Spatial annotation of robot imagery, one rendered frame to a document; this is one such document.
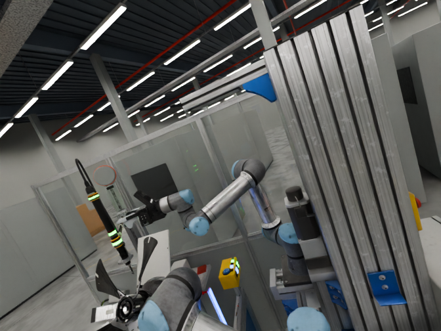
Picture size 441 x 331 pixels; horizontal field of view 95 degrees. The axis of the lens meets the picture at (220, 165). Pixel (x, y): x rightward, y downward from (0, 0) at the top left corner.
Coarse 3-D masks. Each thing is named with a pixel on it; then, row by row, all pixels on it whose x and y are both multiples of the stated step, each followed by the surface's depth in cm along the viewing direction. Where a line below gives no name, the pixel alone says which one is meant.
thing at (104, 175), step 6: (96, 168) 158; (102, 168) 158; (108, 168) 159; (96, 174) 156; (102, 174) 158; (108, 174) 159; (114, 174) 161; (96, 180) 156; (102, 180) 158; (108, 180) 159; (114, 180) 163
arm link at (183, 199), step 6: (180, 192) 95; (186, 192) 94; (168, 198) 95; (174, 198) 94; (180, 198) 93; (186, 198) 93; (192, 198) 96; (168, 204) 94; (174, 204) 94; (180, 204) 93; (186, 204) 94; (180, 210) 94
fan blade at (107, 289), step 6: (102, 264) 119; (96, 270) 123; (102, 270) 118; (96, 276) 123; (102, 276) 119; (108, 276) 115; (96, 282) 124; (102, 282) 120; (108, 282) 116; (96, 288) 126; (102, 288) 123; (108, 288) 118; (114, 288) 113; (114, 294) 117
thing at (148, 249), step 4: (148, 236) 123; (144, 240) 127; (152, 240) 116; (156, 240) 113; (144, 244) 125; (148, 244) 118; (152, 244) 114; (156, 244) 112; (144, 248) 123; (148, 248) 116; (152, 248) 112; (144, 252) 119; (148, 252) 113; (152, 252) 111; (144, 256) 116; (148, 256) 111; (144, 260) 113; (148, 260) 110; (144, 264) 112; (144, 268) 109; (140, 272) 113; (140, 276) 109
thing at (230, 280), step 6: (234, 258) 133; (222, 264) 132; (228, 264) 130; (234, 264) 127; (222, 270) 126; (234, 270) 123; (222, 276) 121; (228, 276) 120; (234, 276) 120; (222, 282) 122; (228, 282) 121; (234, 282) 120; (228, 288) 122
